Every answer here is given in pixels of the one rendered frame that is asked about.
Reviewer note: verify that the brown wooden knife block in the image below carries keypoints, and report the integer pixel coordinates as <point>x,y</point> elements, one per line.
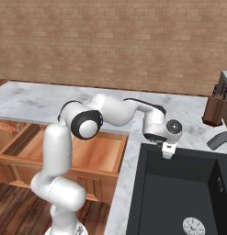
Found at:
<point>214,110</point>

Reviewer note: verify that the wooden open drawer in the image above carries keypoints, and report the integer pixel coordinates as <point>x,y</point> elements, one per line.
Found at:
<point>96,153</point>

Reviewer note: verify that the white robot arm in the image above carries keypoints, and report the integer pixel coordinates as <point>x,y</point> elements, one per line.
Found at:
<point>58,143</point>

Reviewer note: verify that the silver sink drain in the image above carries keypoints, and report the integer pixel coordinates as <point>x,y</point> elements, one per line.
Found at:
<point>194,226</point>

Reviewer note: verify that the grey sink tap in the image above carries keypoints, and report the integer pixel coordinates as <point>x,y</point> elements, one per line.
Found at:
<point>218,141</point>

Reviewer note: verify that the black sink basin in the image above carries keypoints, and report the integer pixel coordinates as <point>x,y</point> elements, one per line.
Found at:
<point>176,189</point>

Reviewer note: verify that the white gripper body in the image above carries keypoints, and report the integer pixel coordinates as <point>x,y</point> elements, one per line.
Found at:
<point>168,150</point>

